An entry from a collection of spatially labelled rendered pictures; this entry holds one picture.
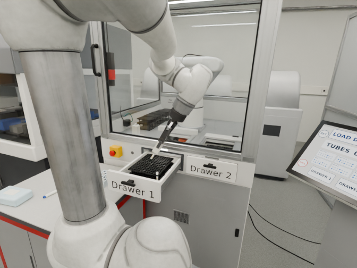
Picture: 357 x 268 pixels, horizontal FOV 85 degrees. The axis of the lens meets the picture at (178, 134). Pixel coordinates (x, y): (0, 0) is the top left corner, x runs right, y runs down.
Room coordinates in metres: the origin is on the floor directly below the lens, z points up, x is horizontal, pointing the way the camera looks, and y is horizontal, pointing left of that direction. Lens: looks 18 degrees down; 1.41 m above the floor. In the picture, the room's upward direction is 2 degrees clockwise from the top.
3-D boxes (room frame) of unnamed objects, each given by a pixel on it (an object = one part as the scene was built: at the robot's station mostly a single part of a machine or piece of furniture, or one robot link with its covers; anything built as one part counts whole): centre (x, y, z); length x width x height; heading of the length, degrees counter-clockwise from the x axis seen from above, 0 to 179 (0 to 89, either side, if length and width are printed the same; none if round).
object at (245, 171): (1.56, -0.10, 0.87); 1.02 x 0.95 x 0.14; 70
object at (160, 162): (1.01, 0.14, 0.87); 0.22 x 0.18 x 0.06; 160
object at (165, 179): (1.02, 0.14, 0.86); 0.40 x 0.26 x 0.06; 160
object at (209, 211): (1.56, -0.10, 0.40); 1.03 x 0.95 x 0.80; 70
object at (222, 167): (1.02, -0.19, 0.87); 0.29 x 0.02 x 0.11; 70
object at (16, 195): (0.84, 0.83, 0.78); 0.15 x 0.10 x 0.04; 77
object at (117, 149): (1.22, 0.42, 0.88); 0.07 x 0.05 x 0.07; 70
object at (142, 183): (0.82, 0.21, 0.87); 0.29 x 0.02 x 0.11; 70
